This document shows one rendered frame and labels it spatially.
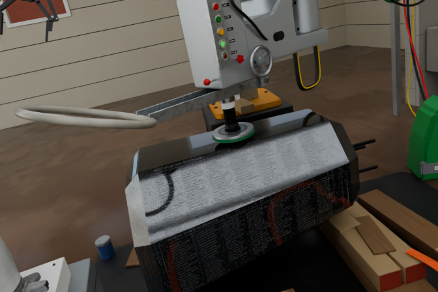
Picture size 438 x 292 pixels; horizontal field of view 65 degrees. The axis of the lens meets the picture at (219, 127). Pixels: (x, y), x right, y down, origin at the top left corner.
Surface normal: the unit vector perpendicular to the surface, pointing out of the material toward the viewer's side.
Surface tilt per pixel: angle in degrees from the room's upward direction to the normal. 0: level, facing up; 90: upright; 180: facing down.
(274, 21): 90
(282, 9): 90
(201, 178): 45
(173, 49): 90
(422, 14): 90
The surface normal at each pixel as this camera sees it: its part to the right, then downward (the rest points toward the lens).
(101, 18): 0.26, 0.27
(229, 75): 0.64, 0.13
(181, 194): 0.03, -0.47
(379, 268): -0.19, -0.93
